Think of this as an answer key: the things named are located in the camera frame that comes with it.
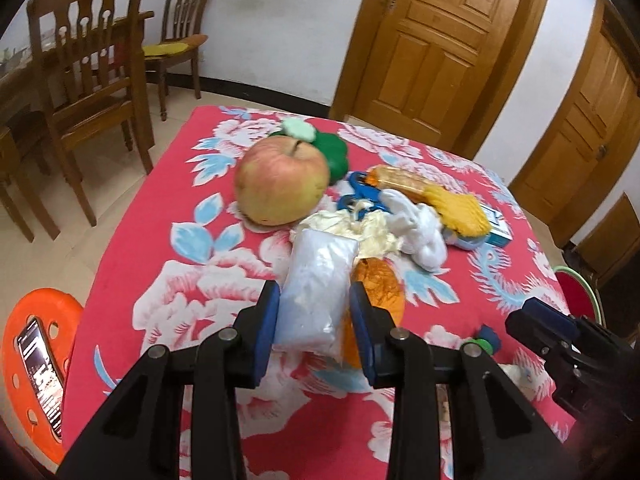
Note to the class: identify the green and blue bottle cap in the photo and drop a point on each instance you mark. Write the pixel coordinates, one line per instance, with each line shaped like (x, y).
(482, 342)

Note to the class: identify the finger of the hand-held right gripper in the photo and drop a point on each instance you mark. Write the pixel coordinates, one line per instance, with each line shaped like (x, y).
(530, 335)
(547, 312)

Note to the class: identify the wooden dining table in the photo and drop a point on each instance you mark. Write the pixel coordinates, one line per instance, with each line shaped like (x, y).
(20, 75)

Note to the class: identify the blue fidget spinner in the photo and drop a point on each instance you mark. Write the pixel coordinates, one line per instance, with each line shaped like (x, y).
(356, 181)

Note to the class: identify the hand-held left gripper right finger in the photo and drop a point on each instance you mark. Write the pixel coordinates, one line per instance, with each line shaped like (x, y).
(357, 321)

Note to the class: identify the orange plastic stool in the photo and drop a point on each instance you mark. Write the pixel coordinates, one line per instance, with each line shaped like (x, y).
(45, 305)

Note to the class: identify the blue and white box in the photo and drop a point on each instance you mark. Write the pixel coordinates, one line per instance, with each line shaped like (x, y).
(498, 229)

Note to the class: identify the black smartphone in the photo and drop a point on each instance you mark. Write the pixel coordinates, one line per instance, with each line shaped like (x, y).
(41, 375)

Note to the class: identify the wooden panel door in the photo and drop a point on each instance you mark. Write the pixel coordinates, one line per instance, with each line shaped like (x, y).
(440, 45)
(590, 110)

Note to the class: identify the wooden chair with cushion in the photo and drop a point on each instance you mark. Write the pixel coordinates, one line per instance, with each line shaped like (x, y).
(182, 15)

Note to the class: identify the white tissue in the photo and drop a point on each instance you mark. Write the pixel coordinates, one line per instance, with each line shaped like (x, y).
(425, 240)

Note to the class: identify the orange snack packet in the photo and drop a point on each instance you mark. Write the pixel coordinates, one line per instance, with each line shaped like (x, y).
(400, 178)

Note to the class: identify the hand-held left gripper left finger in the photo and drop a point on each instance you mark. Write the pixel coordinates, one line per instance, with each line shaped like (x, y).
(270, 321)

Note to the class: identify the yellow seat cushion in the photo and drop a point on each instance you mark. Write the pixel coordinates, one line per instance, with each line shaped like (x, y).
(172, 46)

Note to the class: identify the cream plastic wrap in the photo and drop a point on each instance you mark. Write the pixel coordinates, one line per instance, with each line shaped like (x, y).
(372, 232)

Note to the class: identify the orange plastic bag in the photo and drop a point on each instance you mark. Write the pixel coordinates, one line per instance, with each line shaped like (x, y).
(381, 285)

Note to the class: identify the blue tube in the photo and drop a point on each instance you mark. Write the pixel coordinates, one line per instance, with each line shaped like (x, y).
(470, 244)

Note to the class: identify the green toy vegetable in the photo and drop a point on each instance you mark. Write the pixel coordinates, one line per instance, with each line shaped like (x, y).
(332, 152)

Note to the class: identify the red yellow apple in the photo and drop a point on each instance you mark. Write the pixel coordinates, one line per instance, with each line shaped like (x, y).
(280, 182)

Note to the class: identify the clear plastic bag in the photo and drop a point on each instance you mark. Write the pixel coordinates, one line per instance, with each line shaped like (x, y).
(315, 285)

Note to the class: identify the red floral tablecloth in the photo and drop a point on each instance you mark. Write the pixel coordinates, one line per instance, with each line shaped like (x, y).
(165, 260)

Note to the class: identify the yellow knitted cloth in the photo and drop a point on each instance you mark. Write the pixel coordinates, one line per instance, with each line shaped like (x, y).
(460, 212)

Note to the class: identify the large wooden chair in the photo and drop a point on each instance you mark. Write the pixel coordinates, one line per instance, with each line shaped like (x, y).
(82, 75)

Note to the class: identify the red basin with green rim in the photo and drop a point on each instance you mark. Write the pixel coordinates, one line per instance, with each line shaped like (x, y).
(575, 280)

